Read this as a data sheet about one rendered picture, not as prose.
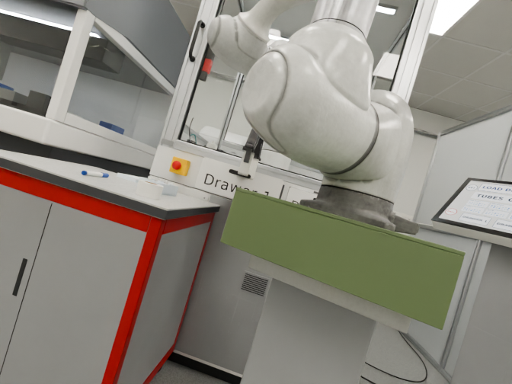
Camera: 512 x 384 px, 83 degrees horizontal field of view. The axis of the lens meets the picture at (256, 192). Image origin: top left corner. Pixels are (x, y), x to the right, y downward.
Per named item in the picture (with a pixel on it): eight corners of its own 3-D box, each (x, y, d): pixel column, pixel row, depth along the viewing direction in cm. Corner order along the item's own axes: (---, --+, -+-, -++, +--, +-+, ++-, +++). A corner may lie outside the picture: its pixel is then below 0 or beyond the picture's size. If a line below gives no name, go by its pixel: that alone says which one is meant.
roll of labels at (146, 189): (139, 192, 87) (143, 180, 87) (162, 199, 87) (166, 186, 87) (131, 193, 80) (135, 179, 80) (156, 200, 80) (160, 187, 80)
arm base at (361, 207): (418, 239, 49) (427, 207, 49) (296, 205, 59) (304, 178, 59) (413, 239, 65) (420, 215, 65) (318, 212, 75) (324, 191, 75)
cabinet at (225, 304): (315, 422, 124) (369, 241, 124) (99, 339, 134) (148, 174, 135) (302, 326, 218) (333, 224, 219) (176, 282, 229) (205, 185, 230)
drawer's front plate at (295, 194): (348, 231, 123) (355, 206, 123) (283, 210, 127) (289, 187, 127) (347, 230, 125) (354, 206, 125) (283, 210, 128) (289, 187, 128)
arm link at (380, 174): (410, 209, 61) (437, 110, 62) (364, 189, 50) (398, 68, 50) (345, 196, 74) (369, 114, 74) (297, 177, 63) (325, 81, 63)
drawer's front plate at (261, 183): (274, 211, 97) (283, 180, 97) (193, 187, 100) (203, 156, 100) (274, 211, 99) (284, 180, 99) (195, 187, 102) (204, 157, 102)
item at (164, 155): (366, 241, 124) (376, 208, 124) (148, 174, 135) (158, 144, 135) (331, 223, 219) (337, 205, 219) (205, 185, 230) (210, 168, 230)
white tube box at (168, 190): (155, 193, 97) (158, 183, 97) (136, 187, 100) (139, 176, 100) (175, 196, 109) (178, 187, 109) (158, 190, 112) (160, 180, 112)
